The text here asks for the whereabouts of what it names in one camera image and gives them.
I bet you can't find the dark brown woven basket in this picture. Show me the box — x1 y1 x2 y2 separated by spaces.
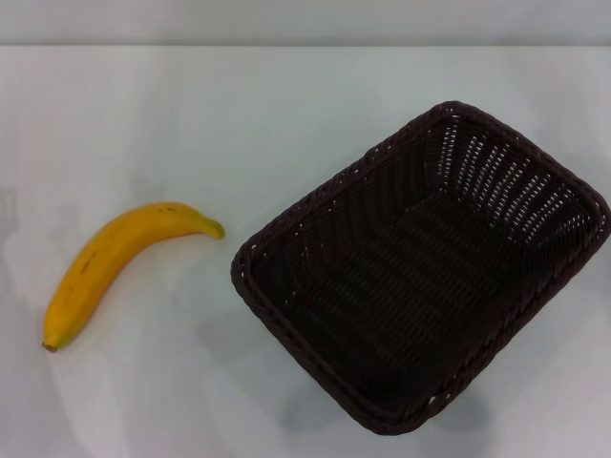
230 99 611 423

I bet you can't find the yellow banana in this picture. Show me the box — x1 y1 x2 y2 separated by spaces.
41 201 226 354

